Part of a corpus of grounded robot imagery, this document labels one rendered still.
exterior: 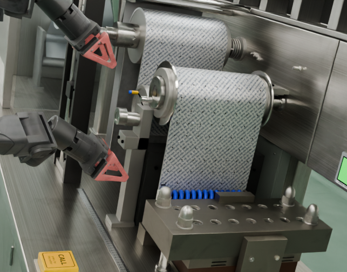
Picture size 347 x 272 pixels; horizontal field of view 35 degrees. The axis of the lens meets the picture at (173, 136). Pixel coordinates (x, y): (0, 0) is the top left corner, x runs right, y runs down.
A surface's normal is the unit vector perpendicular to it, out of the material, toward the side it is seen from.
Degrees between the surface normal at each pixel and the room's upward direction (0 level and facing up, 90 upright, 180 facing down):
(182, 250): 90
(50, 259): 0
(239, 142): 90
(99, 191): 0
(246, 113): 90
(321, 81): 90
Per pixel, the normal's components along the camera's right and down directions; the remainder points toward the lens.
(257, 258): 0.37, 0.34
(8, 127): 0.65, -0.49
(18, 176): 0.18, -0.94
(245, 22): -0.91, -0.04
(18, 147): 0.46, 0.84
